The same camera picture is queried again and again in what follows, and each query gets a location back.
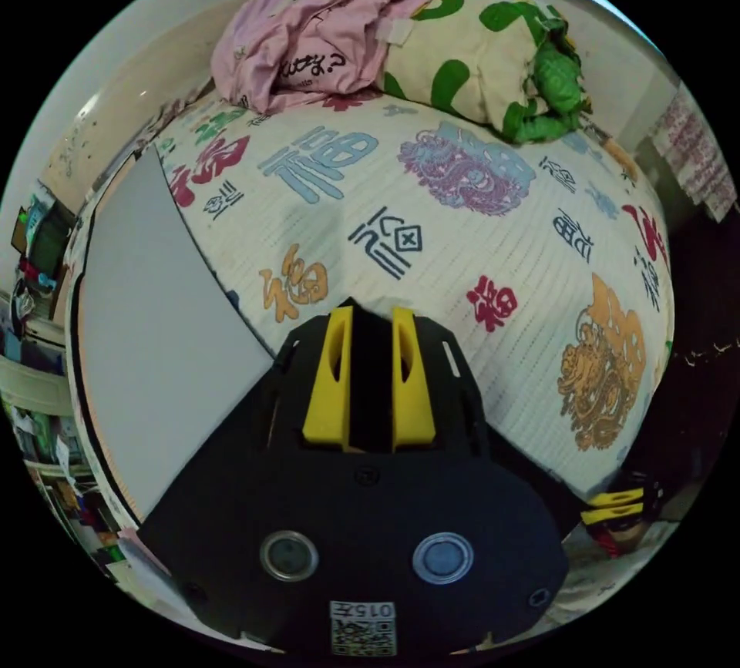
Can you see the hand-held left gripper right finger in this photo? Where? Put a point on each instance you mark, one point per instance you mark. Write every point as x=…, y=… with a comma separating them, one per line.
x=417, y=396

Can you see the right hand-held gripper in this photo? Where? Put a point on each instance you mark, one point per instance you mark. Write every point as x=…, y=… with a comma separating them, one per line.
x=653, y=497

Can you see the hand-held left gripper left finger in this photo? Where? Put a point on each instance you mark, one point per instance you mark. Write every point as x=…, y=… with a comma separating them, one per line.
x=324, y=390

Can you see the black t-shirt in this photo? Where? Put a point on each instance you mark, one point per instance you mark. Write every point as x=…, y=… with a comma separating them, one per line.
x=699, y=367

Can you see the bed with printed sheet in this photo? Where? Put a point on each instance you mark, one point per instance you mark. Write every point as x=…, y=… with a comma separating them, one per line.
x=462, y=252

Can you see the white flat board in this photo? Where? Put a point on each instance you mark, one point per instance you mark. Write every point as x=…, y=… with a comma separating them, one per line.
x=156, y=321

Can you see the cluttered shelf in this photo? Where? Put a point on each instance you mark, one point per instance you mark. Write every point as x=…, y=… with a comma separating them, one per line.
x=40, y=286

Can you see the cream quilt with green print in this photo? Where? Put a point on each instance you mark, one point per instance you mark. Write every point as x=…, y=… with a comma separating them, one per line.
x=491, y=67

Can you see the pink quilt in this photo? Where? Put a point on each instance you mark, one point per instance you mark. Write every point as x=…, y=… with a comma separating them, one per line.
x=324, y=38

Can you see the curtain with pink print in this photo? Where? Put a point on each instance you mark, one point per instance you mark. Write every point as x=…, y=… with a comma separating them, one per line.
x=696, y=159

